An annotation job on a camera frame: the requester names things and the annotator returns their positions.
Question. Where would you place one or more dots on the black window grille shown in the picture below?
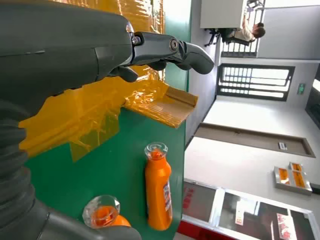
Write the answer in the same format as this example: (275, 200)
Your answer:
(255, 82)

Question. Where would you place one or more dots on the yellow plastic film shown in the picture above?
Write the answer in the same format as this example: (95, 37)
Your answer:
(75, 116)

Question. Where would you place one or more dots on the green exit sign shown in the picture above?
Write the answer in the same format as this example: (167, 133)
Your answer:
(301, 88)

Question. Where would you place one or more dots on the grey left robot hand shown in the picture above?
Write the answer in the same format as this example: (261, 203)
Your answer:
(62, 43)

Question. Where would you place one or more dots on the white desk partition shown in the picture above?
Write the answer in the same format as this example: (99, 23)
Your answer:
(222, 13)

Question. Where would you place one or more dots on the black framed glass panel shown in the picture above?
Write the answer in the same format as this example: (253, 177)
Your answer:
(313, 106)

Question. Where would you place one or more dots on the green table mat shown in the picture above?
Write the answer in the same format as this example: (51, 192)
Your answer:
(112, 172)

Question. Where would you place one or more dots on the seated person at desk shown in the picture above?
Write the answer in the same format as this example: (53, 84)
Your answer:
(246, 33)

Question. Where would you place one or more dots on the orange detergent bottle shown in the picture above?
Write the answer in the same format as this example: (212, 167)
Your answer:
(103, 212)
(157, 198)

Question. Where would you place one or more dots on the red and white cabinet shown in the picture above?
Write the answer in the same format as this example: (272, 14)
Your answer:
(250, 215)

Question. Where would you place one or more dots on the silver framed orange sign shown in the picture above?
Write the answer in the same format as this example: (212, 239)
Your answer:
(292, 180)

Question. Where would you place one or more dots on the brown door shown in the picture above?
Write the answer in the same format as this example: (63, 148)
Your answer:
(250, 139)

